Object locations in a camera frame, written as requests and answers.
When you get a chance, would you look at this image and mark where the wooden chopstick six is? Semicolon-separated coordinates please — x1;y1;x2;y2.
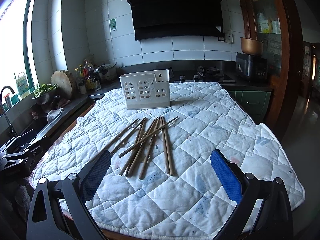
120;124;145;176

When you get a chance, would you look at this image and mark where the wooden chopstick ten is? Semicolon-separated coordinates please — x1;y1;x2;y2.
120;118;146;175

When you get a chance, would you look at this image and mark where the wooden chopstick nine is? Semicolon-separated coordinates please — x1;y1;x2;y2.
125;119;157;177

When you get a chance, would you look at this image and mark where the wooden chopstick four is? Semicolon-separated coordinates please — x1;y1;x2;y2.
139;118;159;180

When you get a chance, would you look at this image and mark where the wooden chopstick three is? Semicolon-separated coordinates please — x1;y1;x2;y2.
118;116;179;158

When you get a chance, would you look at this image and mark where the wooden chopstick one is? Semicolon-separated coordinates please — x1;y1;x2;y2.
164;127;174;176

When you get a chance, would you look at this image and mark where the wooden chopstick seven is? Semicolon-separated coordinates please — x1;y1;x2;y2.
111;118;145;155

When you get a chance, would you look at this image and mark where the wooden chopstick eight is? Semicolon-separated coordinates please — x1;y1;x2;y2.
99;119;139;153

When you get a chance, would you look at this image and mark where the wooden chopstick two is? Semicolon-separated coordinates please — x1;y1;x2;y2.
160;116;170;174

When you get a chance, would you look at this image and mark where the black sink faucet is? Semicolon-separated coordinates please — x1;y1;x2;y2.
0;85;18;138

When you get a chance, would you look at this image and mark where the metal bowl of greens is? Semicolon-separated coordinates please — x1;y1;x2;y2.
32;84;58;105

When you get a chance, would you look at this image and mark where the dish soap bottle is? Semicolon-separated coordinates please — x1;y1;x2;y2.
15;72;30;100

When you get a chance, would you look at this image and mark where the round wooden cutting board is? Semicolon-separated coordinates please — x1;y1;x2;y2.
51;70;76;99

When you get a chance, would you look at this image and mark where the sauce bottles cluster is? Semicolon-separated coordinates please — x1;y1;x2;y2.
75;59;101;95

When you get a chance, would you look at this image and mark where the white quilted cloth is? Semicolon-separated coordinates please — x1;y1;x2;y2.
29;82;305;239

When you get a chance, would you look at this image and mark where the steel cooking pot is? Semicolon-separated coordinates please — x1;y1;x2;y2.
98;63;117;81

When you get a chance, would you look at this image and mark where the white plastic utensil holder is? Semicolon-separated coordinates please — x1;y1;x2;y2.
119;69;171;109

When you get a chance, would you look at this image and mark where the black rice cooker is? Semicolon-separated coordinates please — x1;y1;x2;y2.
235;53;268;79

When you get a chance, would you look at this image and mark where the gas stove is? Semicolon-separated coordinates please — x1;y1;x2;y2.
169;66;236;84

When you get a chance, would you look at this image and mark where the copper coloured pot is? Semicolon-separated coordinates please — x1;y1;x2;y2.
241;37;264;56

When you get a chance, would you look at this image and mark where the wooden glass cabinet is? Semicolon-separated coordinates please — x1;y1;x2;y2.
239;0;303;136

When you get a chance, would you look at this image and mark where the black range hood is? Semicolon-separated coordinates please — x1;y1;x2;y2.
126;0;224;41

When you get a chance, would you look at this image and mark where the green wall sticker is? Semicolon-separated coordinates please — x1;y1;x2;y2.
110;18;117;31

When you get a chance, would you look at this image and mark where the wall power socket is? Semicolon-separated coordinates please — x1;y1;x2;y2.
225;33;233;44

